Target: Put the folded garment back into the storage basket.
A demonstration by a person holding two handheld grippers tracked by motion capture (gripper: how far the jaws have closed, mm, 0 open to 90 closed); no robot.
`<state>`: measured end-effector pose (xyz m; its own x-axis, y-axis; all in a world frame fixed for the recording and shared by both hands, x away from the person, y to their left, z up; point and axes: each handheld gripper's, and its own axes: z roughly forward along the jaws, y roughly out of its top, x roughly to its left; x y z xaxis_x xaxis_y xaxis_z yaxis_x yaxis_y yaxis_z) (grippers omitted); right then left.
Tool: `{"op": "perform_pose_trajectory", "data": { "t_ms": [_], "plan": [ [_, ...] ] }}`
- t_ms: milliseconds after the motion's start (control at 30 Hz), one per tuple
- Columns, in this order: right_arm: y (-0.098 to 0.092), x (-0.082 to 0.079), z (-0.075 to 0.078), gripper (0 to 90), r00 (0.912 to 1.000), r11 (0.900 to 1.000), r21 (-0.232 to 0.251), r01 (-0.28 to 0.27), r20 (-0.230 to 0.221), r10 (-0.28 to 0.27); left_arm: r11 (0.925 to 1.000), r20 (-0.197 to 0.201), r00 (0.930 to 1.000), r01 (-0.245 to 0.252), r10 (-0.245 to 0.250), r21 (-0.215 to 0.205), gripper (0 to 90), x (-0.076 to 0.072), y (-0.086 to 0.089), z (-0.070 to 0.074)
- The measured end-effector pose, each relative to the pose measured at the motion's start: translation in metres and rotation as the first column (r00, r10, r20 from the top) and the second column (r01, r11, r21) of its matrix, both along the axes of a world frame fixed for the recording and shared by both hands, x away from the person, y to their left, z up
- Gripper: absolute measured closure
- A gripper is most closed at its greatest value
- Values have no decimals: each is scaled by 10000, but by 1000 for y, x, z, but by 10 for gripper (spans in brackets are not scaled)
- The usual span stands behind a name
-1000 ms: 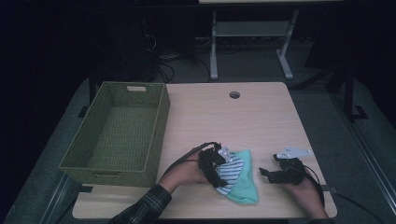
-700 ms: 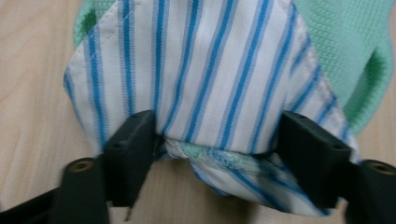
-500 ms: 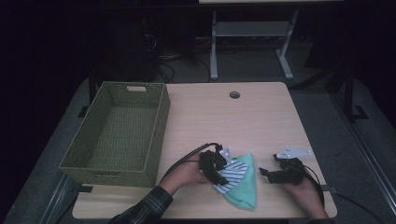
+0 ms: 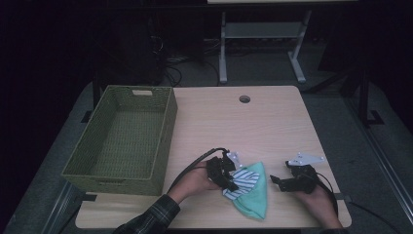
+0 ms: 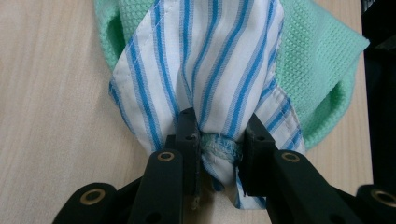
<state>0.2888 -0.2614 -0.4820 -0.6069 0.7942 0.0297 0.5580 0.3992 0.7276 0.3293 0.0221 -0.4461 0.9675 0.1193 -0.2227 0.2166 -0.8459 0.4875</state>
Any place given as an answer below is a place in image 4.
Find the aluminium floor rail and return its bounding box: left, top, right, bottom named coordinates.
left=40, top=180, right=81, bottom=234
left=344, top=97, right=413, bottom=225

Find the black floor cable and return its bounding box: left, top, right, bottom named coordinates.
left=349, top=200, right=403, bottom=234

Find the black metal stand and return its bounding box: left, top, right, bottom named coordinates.
left=355, top=66, right=386, bottom=129

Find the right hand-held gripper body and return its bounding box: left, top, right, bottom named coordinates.
left=284, top=151, right=325, bottom=195

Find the white metal stand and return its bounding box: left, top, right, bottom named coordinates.
left=218, top=9, right=312, bottom=85

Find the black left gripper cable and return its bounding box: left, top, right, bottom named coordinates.
left=167, top=147, right=230, bottom=193

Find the mint green garment striped trim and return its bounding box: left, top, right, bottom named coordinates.
left=222, top=161, right=269, bottom=221

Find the tangle of black floor cables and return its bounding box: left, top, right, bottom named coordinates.
left=147, top=33, right=220, bottom=88

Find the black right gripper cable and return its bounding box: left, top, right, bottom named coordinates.
left=316, top=172, right=340, bottom=219

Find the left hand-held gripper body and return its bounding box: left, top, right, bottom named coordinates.
left=206, top=150, right=244, bottom=189

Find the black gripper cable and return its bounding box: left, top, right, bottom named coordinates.
left=167, top=147, right=230, bottom=193
left=316, top=172, right=340, bottom=219

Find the grey tape piece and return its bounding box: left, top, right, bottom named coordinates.
left=334, top=192, right=353, bottom=203

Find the person's left hand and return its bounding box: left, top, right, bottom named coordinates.
left=167, top=160, right=222, bottom=205

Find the person's right hand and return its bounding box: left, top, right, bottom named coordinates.
left=293, top=184, right=341, bottom=229

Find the green woven basket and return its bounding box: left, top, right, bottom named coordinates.
left=60, top=85, right=178, bottom=197

